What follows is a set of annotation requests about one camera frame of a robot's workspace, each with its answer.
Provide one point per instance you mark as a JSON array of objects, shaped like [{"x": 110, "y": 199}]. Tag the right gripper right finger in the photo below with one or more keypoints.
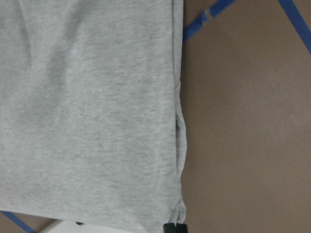
[{"x": 181, "y": 228}]

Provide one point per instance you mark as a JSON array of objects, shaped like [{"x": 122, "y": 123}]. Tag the grey cartoon print t-shirt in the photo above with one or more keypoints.
[{"x": 91, "y": 125}]

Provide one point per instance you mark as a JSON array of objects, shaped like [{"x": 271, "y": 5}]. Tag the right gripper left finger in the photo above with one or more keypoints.
[{"x": 169, "y": 228}]

